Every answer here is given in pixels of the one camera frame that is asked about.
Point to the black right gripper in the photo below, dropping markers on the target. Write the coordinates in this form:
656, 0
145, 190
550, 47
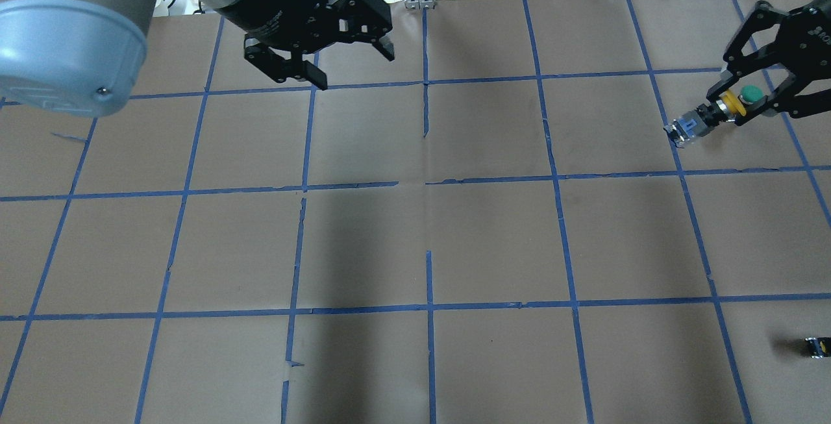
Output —
814, 26

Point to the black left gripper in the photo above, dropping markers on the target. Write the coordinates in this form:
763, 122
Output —
278, 3

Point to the yellow push button switch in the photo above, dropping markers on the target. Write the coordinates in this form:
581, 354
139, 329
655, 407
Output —
702, 120

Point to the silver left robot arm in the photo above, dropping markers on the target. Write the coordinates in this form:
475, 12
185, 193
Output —
83, 57

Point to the brown paper table mat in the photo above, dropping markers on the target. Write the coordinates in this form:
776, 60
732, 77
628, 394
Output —
491, 229

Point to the green push button switch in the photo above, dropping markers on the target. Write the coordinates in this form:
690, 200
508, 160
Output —
750, 94

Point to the red push button switch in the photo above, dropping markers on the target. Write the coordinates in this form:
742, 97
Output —
818, 346

